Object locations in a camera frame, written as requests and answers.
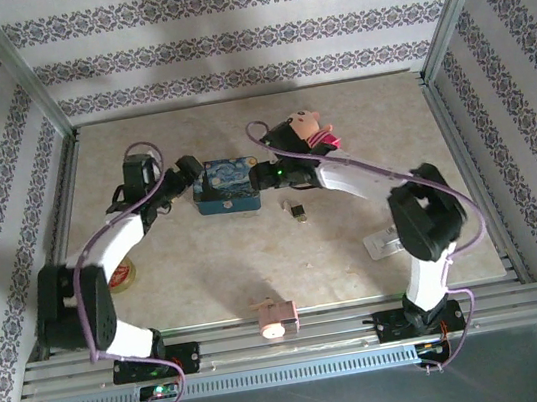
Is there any starry night tin box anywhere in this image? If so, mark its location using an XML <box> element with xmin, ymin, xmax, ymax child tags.
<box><xmin>188</xmin><ymin>152</ymin><xmax>267</xmax><ymax>220</ymax></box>

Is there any small yellow black block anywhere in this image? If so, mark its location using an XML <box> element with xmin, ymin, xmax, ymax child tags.
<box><xmin>282</xmin><ymin>196</ymin><xmax>310</xmax><ymax>226</ymax></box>

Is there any pink plush doll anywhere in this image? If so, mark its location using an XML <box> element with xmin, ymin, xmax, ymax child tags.
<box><xmin>284</xmin><ymin>104</ymin><xmax>344</xmax><ymax>157</ymax></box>

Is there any white plastic bracket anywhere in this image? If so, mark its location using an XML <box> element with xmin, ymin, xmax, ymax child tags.
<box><xmin>361</xmin><ymin>222</ymin><xmax>410</xmax><ymax>263</ymax></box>

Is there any wooden toy camera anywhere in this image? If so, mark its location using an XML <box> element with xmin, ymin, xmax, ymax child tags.
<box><xmin>246</xmin><ymin>293</ymin><xmax>303</xmax><ymax>344</ymax></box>

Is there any aluminium frame post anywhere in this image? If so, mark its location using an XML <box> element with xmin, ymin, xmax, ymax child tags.
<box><xmin>0</xmin><ymin>0</ymin><xmax>77</xmax><ymax>147</ymax></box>
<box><xmin>411</xmin><ymin>0</ymin><xmax>517</xmax><ymax>84</ymax></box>

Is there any aluminium frame rail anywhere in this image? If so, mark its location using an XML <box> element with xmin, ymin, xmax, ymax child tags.
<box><xmin>13</xmin><ymin>273</ymin><xmax>537</xmax><ymax>402</ymax></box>

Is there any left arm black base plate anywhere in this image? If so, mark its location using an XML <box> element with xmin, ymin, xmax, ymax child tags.
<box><xmin>108</xmin><ymin>340</ymin><xmax>205</xmax><ymax>387</ymax></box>

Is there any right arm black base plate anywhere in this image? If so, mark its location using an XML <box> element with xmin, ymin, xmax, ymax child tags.
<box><xmin>371</xmin><ymin>298</ymin><xmax>466</xmax><ymax>347</ymax></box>

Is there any grey slotted cable duct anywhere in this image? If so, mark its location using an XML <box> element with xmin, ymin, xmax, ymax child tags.
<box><xmin>43</xmin><ymin>345</ymin><xmax>423</xmax><ymax>402</ymax></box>

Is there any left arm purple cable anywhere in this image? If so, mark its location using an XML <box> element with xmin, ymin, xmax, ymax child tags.
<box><xmin>53</xmin><ymin>137</ymin><xmax>201</xmax><ymax>402</ymax></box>

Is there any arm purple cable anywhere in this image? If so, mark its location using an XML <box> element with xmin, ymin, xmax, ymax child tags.
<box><xmin>53</xmin><ymin>137</ymin><xmax>201</xmax><ymax>402</ymax></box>
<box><xmin>243</xmin><ymin>88</ymin><xmax>509</xmax><ymax>398</ymax></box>

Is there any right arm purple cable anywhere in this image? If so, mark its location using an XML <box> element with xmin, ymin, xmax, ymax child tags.
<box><xmin>243</xmin><ymin>88</ymin><xmax>509</xmax><ymax>398</ymax></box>

